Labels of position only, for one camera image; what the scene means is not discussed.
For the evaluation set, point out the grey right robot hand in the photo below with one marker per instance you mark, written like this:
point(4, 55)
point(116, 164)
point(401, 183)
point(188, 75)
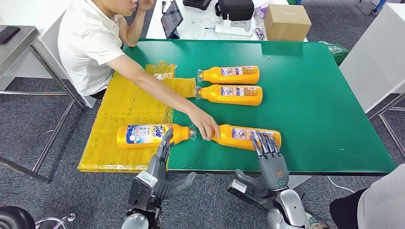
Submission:
point(273, 172)

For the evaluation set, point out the person's left hand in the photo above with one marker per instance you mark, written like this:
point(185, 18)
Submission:
point(145, 4)

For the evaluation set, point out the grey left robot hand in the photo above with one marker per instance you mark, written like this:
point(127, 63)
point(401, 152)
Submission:
point(161, 170)

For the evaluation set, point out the person's right hand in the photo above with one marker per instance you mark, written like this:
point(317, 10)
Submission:
point(204, 123)

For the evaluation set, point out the black phone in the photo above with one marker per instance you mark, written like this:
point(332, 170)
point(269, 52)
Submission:
point(163, 6)
point(9, 34)

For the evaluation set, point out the orange detergent bottle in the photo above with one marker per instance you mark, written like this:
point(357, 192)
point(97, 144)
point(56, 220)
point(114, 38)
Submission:
point(142, 136)
point(221, 100)
point(227, 143)
point(221, 79)

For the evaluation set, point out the person's right forearm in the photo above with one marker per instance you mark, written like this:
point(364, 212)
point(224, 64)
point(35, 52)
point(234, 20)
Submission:
point(164, 93)

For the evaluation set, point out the person's left forearm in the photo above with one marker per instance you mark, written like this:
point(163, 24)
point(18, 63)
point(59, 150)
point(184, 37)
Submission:
point(134, 30)

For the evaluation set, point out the white table leg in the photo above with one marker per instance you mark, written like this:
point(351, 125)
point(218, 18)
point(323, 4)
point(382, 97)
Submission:
point(300, 180)

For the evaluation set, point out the black tablet on stand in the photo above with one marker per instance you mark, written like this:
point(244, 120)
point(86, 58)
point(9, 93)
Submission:
point(172, 17)

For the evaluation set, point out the white desk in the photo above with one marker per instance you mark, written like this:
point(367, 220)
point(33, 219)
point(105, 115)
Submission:
point(189, 12)

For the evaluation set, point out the flat black case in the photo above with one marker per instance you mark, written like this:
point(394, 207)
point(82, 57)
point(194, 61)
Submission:
point(197, 3)

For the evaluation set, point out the white and green sneaker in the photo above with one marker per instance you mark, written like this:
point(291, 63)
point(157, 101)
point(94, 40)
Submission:
point(316, 222)

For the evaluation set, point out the green table mat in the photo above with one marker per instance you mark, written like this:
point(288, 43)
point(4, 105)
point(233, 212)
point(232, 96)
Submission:
point(300, 110)

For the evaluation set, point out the person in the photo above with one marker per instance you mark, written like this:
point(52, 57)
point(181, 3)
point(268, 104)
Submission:
point(85, 44)
point(383, 202)

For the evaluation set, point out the yellow taped cardboard sheet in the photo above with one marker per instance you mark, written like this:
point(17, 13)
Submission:
point(120, 104)

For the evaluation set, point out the black zip bag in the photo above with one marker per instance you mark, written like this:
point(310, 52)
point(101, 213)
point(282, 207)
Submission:
point(234, 9)

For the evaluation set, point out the white power strip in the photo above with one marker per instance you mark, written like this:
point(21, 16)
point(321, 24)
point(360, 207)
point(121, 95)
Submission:
point(231, 30)

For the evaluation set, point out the chrome stool base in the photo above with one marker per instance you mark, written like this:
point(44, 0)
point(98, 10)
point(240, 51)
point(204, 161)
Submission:
point(70, 217)

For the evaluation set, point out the purple plastic packet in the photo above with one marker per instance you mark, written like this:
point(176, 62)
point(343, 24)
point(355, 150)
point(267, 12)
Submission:
point(261, 12)

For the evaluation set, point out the brown cardboard box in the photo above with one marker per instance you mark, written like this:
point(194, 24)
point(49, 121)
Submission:
point(286, 23)

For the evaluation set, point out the green shopping bag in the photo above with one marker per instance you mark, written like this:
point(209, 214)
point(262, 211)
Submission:
point(337, 52)

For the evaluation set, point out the grey metal table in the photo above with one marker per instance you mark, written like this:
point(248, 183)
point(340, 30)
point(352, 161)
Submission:
point(9, 53)

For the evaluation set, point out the white table with metal legs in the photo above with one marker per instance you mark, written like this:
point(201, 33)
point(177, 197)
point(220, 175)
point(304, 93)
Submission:
point(373, 57)

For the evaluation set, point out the black round stool seat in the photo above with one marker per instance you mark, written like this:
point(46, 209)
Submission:
point(12, 219)

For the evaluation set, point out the blue chair base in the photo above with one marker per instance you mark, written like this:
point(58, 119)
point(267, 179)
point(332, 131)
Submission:
point(379, 4)

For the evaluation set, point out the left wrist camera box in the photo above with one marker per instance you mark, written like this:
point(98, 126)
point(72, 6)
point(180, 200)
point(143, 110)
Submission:
point(142, 189)

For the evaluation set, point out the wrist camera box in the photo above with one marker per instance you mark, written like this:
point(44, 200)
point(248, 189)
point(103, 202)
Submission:
point(142, 189)
point(239, 186)

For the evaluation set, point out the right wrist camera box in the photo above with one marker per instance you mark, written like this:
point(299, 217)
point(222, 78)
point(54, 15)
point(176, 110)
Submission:
point(239, 186)

